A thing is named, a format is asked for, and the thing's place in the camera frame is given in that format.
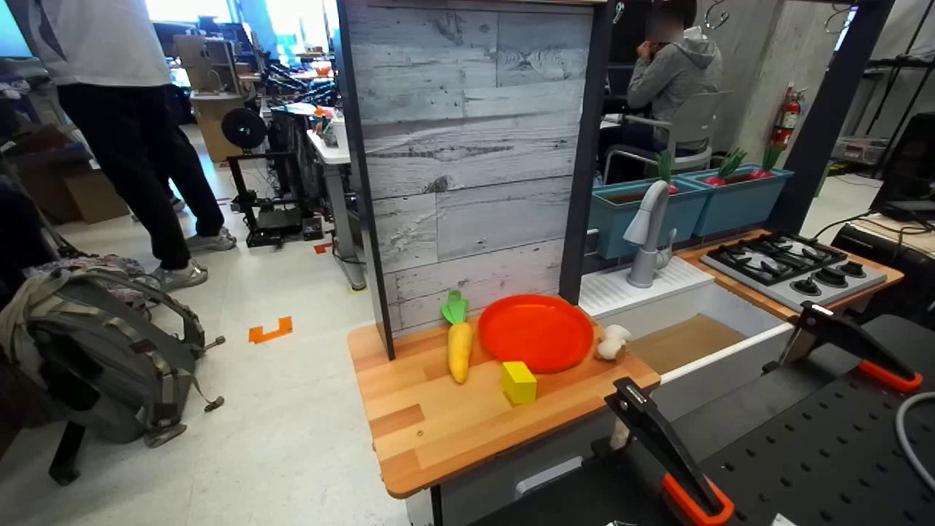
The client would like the yellow block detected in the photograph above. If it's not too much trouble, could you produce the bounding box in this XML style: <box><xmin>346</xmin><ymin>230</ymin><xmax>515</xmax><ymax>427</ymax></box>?
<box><xmin>503</xmin><ymin>362</ymin><xmax>538</xmax><ymax>407</ymax></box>

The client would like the orange plate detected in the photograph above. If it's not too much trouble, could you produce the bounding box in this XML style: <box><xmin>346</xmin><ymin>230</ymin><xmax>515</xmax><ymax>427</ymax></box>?
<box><xmin>480</xmin><ymin>291</ymin><xmax>593</xmax><ymax>375</ymax></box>

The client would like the yellow toy corn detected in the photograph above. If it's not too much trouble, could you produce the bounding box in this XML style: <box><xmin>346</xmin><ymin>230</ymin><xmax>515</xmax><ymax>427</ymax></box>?
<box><xmin>441</xmin><ymin>289</ymin><xmax>474</xmax><ymax>382</ymax></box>

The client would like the grey wood backdrop panel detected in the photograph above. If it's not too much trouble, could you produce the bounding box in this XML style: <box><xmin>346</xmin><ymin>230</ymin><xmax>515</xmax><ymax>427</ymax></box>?
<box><xmin>338</xmin><ymin>0</ymin><xmax>609</xmax><ymax>351</ymax></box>

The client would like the left blue bin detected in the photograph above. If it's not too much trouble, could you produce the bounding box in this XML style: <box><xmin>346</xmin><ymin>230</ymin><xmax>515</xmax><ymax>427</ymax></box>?
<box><xmin>587</xmin><ymin>180</ymin><xmax>708</xmax><ymax>264</ymax></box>

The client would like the blue bin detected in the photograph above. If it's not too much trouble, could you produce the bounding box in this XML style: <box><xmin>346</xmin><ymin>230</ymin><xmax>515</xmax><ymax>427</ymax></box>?
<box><xmin>682</xmin><ymin>164</ymin><xmax>793</xmax><ymax>236</ymax></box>
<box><xmin>587</xmin><ymin>180</ymin><xmax>708</xmax><ymax>264</ymax></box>

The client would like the grey toy faucet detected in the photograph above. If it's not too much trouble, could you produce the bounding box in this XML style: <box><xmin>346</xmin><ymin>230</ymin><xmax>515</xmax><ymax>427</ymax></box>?
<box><xmin>626</xmin><ymin>180</ymin><xmax>673</xmax><ymax>289</ymax></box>

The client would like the white toy sink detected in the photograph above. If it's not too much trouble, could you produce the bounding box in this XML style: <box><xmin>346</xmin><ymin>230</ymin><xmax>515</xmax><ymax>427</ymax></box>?
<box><xmin>579</xmin><ymin>258</ymin><xmax>793</xmax><ymax>382</ymax></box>

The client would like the seated person grey hoodie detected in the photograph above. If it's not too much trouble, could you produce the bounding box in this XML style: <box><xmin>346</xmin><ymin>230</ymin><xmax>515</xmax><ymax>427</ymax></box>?
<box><xmin>598</xmin><ymin>0</ymin><xmax>723</xmax><ymax>183</ymax></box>

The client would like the right blue bin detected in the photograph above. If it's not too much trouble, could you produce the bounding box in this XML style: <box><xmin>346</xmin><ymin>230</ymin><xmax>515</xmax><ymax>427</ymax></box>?
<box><xmin>682</xmin><ymin>164</ymin><xmax>793</xmax><ymax>236</ymax></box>

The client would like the near black orange clamp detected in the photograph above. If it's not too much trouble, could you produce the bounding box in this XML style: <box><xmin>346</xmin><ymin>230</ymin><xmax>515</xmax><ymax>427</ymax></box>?
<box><xmin>604</xmin><ymin>376</ymin><xmax>736</xmax><ymax>526</ymax></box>

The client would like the black orange clamp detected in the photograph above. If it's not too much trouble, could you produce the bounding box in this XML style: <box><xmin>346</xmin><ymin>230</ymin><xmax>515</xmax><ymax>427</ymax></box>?
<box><xmin>604</xmin><ymin>376</ymin><xmax>736</xmax><ymax>526</ymax></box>
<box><xmin>780</xmin><ymin>300</ymin><xmax>924</xmax><ymax>395</ymax></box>

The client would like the toy stove top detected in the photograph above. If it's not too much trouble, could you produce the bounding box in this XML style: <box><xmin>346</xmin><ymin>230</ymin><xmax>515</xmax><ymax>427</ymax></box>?
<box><xmin>702</xmin><ymin>233</ymin><xmax>886</xmax><ymax>309</ymax></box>

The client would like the red fire extinguisher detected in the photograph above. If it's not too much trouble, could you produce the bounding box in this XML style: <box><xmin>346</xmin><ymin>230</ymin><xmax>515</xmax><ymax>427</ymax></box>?
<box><xmin>771</xmin><ymin>88</ymin><xmax>803</xmax><ymax>148</ymax></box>

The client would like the far black orange clamp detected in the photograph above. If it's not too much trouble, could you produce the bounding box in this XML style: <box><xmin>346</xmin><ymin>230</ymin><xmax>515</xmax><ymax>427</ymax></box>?
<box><xmin>780</xmin><ymin>300</ymin><xmax>924</xmax><ymax>395</ymax></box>

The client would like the grey backpack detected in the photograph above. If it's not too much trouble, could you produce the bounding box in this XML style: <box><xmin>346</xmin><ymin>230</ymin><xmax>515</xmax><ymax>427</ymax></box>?
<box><xmin>0</xmin><ymin>267</ymin><xmax>226</xmax><ymax>446</ymax></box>

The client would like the standing person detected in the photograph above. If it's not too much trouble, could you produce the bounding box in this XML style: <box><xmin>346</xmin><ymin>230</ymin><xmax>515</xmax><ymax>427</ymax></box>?
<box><xmin>7</xmin><ymin>0</ymin><xmax>236</xmax><ymax>289</ymax></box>

